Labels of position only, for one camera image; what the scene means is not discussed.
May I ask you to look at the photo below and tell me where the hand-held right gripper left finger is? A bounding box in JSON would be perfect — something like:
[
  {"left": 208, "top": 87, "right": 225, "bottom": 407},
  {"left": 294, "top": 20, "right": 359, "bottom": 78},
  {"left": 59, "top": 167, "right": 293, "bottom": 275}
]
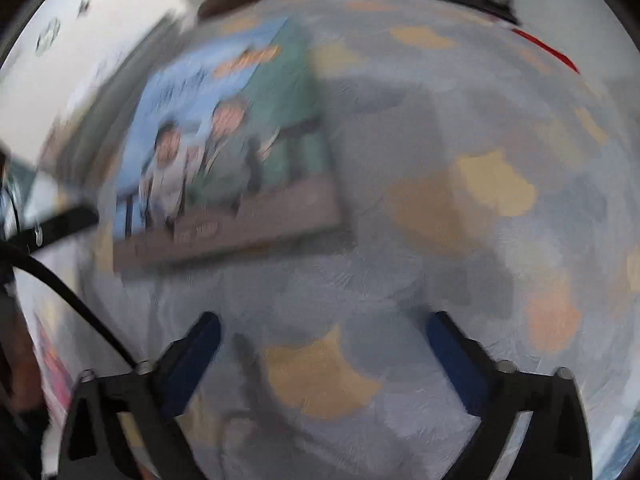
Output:
[{"left": 60, "top": 311, "right": 223, "bottom": 480}]

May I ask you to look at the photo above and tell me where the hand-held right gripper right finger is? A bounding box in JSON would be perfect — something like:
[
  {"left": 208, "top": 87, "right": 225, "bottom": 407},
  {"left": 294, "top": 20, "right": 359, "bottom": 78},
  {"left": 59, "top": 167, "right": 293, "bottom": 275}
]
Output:
[{"left": 425, "top": 310, "right": 593, "bottom": 480}]

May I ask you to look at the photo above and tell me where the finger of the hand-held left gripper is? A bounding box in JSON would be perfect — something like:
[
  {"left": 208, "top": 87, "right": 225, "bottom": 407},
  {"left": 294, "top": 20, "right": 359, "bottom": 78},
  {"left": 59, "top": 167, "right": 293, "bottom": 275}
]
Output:
[{"left": 30, "top": 206, "right": 101, "bottom": 248}]

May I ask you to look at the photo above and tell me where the light blue children cover book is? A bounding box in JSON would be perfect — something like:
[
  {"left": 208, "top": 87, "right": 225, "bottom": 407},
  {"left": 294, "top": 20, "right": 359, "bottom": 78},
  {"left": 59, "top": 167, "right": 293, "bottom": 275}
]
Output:
[{"left": 112, "top": 15, "right": 346, "bottom": 276}]

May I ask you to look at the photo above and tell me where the person's left hand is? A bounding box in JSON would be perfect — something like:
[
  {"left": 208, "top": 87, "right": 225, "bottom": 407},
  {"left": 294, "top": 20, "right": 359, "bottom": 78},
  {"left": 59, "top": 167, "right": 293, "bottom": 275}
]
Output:
[{"left": 5, "top": 345, "right": 46, "bottom": 416}]

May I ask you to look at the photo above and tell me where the red tassel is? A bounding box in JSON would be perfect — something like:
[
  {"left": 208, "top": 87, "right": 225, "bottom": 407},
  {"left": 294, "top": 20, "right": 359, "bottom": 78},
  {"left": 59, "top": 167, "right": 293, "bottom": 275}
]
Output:
[{"left": 510, "top": 27, "right": 581, "bottom": 75}]

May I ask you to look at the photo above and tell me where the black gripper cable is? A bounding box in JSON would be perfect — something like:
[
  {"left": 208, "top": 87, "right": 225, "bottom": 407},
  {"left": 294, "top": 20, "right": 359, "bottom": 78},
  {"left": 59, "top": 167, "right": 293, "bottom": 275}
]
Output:
[{"left": 0, "top": 245, "right": 138, "bottom": 368}]

